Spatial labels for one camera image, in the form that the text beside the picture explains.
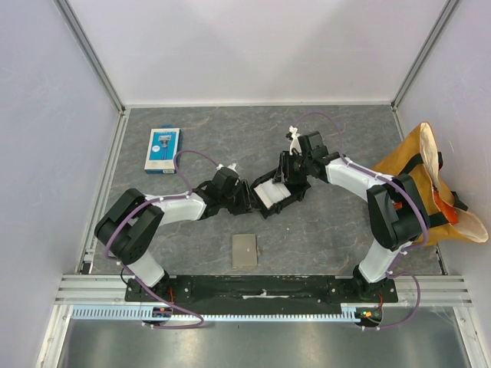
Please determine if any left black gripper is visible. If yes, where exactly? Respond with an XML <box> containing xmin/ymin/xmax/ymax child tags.
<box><xmin>220</xmin><ymin>179</ymin><xmax>261</xmax><ymax>215</ymax></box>

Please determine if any black plastic card box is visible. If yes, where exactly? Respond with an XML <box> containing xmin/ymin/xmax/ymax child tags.
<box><xmin>250</xmin><ymin>169</ymin><xmax>311</xmax><ymax>219</ymax></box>

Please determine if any grey card holder wallet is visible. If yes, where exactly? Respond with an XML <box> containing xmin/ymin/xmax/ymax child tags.
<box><xmin>232</xmin><ymin>234</ymin><xmax>258</xmax><ymax>268</ymax></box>

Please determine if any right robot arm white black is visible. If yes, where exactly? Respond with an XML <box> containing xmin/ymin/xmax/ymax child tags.
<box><xmin>274</xmin><ymin>126</ymin><xmax>430</xmax><ymax>302</ymax></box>

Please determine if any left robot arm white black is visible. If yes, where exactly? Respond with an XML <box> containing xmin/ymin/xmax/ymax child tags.
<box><xmin>94</xmin><ymin>167</ymin><xmax>252</xmax><ymax>301</ymax></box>

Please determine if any white card stack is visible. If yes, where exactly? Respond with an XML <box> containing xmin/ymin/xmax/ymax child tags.
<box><xmin>253</xmin><ymin>179</ymin><xmax>291</xmax><ymax>209</ymax></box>

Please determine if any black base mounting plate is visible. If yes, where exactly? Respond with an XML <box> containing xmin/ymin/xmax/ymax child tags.
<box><xmin>124</xmin><ymin>274</ymin><xmax>400</xmax><ymax>317</ymax></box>

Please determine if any blue razor package box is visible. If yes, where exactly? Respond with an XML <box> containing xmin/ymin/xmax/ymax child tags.
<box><xmin>144</xmin><ymin>126</ymin><xmax>182</xmax><ymax>174</ymax></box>

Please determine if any yellow tote bag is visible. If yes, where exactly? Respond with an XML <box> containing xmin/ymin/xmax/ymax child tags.
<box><xmin>373</xmin><ymin>122</ymin><xmax>489</xmax><ymax>245</ymax></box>

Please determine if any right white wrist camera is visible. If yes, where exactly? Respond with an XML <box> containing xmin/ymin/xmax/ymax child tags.
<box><xmin>286</xmin><ymin>126</ymin><xmax>302</xmax><ymax>156</ymax></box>

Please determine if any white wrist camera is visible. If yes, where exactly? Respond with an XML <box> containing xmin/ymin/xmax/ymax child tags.
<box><xmin>216</xmin><ymin>163</ymin><xmax>237</xmax><ymax>173</ymax></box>
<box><xmin>286</xmin><ymin>126</ymin><xmax>302</xmax><ymax>156</ymax></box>

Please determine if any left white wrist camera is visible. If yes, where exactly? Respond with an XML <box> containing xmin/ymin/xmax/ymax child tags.
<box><xmin>216</xmin><ymin>163</ymin><xmax>237</xmax><ymax>173</ymax></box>

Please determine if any grey slotted cable duct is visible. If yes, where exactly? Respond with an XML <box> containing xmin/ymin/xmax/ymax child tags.
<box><xmin>71</xmin><ymin>305</ymin><xmax>374</xmax><ymax>323</ymax></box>

